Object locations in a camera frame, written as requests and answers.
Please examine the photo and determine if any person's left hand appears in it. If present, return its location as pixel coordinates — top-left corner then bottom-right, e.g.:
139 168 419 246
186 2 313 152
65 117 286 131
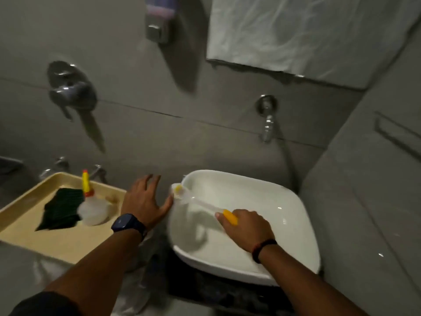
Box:
121 174 174 229

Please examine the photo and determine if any person's right hand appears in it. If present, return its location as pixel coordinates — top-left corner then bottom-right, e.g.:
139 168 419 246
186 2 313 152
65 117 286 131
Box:
215 209 277 254

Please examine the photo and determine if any clear toothbrush with yellow handle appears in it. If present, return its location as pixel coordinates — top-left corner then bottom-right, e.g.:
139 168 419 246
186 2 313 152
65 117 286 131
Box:
173 183 239 226

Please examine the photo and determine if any white ceramic sink basin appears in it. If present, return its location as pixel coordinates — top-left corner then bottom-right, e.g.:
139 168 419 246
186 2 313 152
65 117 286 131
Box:
166 169 321 287

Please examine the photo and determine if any person's right forearm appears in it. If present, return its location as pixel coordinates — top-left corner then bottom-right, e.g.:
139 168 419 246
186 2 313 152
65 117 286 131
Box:
256 243 370 316

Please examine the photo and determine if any person's left forearm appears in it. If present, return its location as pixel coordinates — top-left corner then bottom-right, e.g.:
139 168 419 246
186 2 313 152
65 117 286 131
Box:
43 227 145 316

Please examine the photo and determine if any black smartwatch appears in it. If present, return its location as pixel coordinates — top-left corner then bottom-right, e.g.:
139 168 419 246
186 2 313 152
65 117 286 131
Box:
111 213 148 241

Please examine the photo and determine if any red and black wristband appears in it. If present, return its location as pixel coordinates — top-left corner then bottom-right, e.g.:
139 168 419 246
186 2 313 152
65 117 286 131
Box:
252 239 278 264

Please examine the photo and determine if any chrome faucet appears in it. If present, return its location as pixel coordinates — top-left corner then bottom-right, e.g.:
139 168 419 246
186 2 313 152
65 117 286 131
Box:
39 157 70 181
89 164 108 185

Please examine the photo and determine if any white bottle with yellow nozzle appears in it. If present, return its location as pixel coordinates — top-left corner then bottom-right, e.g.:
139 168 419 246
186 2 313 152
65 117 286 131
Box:
77 169 110 226

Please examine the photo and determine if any black counter slab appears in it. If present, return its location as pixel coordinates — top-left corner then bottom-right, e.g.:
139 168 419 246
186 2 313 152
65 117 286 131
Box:
145 227 296 316

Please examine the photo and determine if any green scrub pad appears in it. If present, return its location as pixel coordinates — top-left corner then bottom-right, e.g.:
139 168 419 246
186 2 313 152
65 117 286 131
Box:
35 188 85 232

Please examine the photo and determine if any beige plastic tray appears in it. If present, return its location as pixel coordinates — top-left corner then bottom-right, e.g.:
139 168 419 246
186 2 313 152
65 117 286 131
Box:
0 172 128 265

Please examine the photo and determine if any black sleeve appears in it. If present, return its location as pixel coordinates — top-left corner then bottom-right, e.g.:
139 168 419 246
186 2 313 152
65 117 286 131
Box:
8 291 83 316

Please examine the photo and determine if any white cloth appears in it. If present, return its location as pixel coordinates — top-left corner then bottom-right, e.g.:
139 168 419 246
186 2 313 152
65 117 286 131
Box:
206 0 421 90

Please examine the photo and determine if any chrome wall tap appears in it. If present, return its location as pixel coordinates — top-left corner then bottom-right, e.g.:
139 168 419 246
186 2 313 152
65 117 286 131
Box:
257 95 279 144

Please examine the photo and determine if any chrome wall mixer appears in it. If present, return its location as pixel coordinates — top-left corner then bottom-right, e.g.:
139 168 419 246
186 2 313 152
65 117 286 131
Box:
46 61 98 121

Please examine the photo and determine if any wall soap dispenser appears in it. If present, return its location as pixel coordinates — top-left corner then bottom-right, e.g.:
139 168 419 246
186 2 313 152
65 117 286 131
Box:
145 0 180 44

